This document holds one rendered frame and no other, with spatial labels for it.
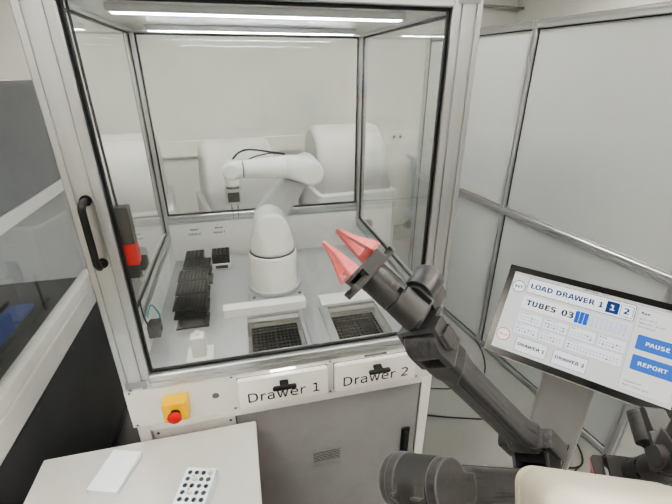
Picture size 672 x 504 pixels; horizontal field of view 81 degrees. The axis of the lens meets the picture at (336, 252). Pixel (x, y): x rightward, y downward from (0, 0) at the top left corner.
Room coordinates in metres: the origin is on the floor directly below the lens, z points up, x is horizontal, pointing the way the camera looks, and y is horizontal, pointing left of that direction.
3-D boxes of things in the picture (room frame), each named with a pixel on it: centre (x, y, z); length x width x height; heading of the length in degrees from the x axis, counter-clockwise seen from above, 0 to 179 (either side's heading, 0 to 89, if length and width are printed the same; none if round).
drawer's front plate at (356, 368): (1.07, -0.14, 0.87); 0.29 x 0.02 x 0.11; 104
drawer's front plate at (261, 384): (0.99, 0.17, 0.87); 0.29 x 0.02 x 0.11; 104
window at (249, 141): (1.03, 0.14, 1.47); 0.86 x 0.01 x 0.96; 104
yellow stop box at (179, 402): (0.90, 0.49, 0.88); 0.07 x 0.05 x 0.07; 104
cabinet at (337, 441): (1.47, 0.23, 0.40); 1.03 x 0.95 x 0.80; 104
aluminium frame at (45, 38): (1.47, 0.25, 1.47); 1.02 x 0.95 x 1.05; 104
